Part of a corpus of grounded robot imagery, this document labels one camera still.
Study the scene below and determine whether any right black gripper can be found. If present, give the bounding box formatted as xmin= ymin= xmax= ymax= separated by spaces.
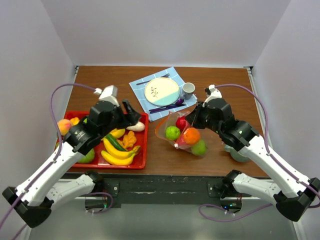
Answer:
xmin=185 ymin=100 xmax=223 ymax=135

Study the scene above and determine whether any white radish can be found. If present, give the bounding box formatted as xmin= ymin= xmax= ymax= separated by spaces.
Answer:
xmin=126 ymin=121 xmax=145 ymax=132

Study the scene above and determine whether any red pomegranate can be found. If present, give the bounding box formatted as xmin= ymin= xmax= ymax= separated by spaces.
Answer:
xmin=175 ymin=116 xmax=189 ymax=132

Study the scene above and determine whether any orange fruit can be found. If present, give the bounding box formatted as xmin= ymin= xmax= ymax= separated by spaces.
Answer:
xmin=183 ymin=127 xmax=201 ymax=146

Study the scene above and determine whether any clear orange zip top bag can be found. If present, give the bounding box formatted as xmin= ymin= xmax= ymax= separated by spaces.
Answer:
xmin=154 ymin=110 xmax=209 ymax=158

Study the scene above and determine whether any red apple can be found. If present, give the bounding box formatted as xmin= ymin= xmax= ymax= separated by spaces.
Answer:
xmin=174 ymin=136 xmax=191 ymax=150

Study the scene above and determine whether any green lime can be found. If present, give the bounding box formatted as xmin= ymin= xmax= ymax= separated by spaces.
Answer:
xmin=165 ymin=126 xmax=181 ymax=141
xmin=191 ymin=139 xmax=208 ymax=156

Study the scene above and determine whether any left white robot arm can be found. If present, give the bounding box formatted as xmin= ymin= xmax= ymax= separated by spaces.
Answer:
xmin=2 ymin=99 xmax=141 ymax=228

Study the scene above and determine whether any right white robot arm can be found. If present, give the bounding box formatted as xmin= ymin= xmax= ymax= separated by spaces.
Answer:
xmin=185 ymin=98 xmax=320 ymax=222

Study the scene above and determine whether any purple knife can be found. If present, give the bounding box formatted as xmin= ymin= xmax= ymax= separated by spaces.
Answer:
xmin=149 ymin=104 xmax=186 ymax=114

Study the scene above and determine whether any red plastic tray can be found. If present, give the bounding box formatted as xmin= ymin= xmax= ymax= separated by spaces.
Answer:
xmin=72 ymin=112 xmax=149 ymax=170

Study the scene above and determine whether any orange ginger root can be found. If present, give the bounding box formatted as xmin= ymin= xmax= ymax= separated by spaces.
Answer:
xmin=117 ymin=130 xmax=137 ymax=150

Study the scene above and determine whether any purple spoon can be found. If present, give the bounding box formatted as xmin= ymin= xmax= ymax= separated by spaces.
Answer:
xmin=155 ymin=98 xmax=185 ymax=109

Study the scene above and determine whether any green chili pepper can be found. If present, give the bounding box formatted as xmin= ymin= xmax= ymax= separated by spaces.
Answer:
xmin=105 ymin=134 xmax=127 ymax=152

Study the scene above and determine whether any blue checked cloth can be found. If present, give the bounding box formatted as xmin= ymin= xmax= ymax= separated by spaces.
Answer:
xmin=129 ymin=67 xmax=198 ymax=122

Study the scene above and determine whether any grey ceramic mug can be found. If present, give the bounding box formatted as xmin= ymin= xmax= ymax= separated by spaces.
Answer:
xmin=181 ymin=82 xmax=196 ymax=100

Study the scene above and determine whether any cream and blue plate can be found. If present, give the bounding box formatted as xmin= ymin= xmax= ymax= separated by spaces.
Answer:
xmin=144 ymin=77 xmax=180 ymax=107

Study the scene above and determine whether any yellow banana bunch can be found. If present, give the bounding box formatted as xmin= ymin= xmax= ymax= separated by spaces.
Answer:
xmin=100 ymin=138 xmax=141 ymax=166

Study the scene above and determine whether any purple fork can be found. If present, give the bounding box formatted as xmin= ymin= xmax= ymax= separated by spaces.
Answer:
xmin=136 ymin=73 xmax=170 ymax=86

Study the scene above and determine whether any small yellow pepper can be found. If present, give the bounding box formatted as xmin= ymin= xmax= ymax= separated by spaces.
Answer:
xmin=70 ymin=117 xmax=80 ymax=126

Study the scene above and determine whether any large green guava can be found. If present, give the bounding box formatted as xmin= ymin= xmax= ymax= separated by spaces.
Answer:
xmin=77 ymin=149 xmax=95 ymax=164

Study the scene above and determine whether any peach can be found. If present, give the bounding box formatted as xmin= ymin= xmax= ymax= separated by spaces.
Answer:
xmin=57 ymin=119 xmax=73 ymax=136

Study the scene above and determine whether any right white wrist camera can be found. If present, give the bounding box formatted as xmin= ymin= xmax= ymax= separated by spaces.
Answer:
xmin=204 ymin=84 xmax=222 ymax=103

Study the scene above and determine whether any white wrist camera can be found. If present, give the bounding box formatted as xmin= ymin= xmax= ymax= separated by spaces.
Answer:
xmin=93 ymin=85 xmax=120 ymax=107
xmin=204 ymin=84 xmax=222 ymax=103

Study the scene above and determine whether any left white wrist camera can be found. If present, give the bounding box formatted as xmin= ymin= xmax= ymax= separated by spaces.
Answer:
xmin=93 ymin=85 xmax=120 ymax=107

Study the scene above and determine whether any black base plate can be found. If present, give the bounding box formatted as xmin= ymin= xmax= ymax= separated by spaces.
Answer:
xmin=74 ymin=172 xmax=253 ymax=210

